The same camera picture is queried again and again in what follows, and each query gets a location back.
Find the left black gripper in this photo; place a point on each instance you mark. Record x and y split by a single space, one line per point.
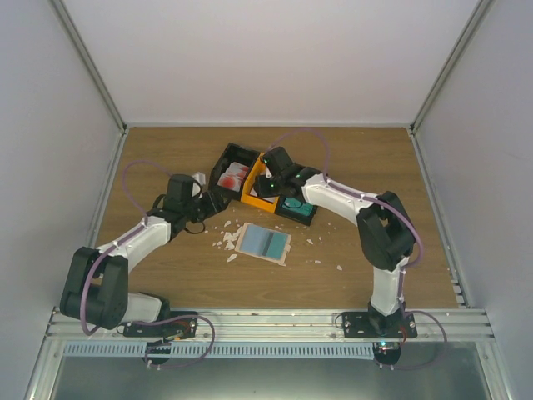
215 204

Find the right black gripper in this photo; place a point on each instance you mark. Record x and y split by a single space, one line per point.
261 190

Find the black bin with teal cards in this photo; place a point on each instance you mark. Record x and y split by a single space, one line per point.
280 211

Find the black bin with red cards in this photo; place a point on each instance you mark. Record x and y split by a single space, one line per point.
232 153

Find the beige card holder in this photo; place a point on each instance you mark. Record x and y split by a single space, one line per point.
253 241

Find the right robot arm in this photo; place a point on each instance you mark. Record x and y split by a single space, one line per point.
389 240

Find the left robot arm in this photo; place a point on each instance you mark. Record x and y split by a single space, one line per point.
96 291

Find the teal card stack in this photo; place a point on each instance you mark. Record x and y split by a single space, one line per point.
293 205

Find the red white card stack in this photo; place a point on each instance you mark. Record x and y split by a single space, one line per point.
233 177

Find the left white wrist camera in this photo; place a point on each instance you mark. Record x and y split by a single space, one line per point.
199 179

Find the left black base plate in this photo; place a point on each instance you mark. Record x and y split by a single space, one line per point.
177 325

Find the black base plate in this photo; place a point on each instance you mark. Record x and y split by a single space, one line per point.
357 324
177 325

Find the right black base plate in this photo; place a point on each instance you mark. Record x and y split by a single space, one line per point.
357 324

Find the grey slotted cable duct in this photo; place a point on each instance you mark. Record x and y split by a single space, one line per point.
329 350

